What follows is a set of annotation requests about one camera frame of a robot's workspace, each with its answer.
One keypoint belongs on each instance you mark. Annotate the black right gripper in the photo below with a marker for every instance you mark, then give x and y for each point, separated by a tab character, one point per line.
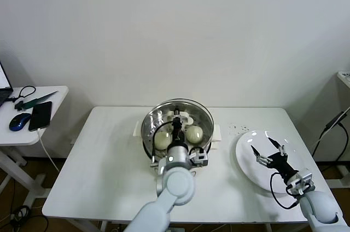
281	165

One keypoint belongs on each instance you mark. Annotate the small black clip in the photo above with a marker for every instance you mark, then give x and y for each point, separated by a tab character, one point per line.
19	105

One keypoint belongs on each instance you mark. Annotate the white power strip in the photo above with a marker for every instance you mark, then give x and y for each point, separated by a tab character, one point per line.
345	75

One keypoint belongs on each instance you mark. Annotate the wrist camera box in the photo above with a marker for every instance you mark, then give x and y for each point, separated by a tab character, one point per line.
300	184
201	157

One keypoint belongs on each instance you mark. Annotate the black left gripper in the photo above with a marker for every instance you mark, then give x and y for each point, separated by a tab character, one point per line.
177	133

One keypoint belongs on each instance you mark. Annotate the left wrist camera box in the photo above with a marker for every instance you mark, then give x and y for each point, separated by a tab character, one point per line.
201	157

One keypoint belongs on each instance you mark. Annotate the blue computer mouse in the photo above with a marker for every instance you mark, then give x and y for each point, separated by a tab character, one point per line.
19	121

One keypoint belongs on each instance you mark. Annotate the white steamed baozi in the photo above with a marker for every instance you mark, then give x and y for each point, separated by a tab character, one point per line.
194	134
162	140

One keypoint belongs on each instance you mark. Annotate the black smartphone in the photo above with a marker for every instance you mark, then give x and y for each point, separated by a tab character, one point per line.
40	115

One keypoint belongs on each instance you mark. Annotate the perforated steel steamer basket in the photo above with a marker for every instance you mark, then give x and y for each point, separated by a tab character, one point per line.
217	132

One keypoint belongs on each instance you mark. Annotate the green flat blade tool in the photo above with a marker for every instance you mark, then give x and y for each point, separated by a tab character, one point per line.
38	100

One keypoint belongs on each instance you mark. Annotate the round glass pot lid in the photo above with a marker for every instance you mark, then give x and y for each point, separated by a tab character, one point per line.
203	117

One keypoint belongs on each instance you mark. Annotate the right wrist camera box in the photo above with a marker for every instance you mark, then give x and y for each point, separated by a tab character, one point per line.
300	184

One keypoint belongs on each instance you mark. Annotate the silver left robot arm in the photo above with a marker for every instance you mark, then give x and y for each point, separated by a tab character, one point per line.
177	182

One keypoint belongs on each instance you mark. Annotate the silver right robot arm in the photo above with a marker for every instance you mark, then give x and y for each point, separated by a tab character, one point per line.
320	204

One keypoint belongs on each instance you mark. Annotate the white side table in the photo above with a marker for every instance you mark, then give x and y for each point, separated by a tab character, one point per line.
16	137

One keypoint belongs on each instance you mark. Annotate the white round plate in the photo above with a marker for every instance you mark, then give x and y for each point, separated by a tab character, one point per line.
246	155

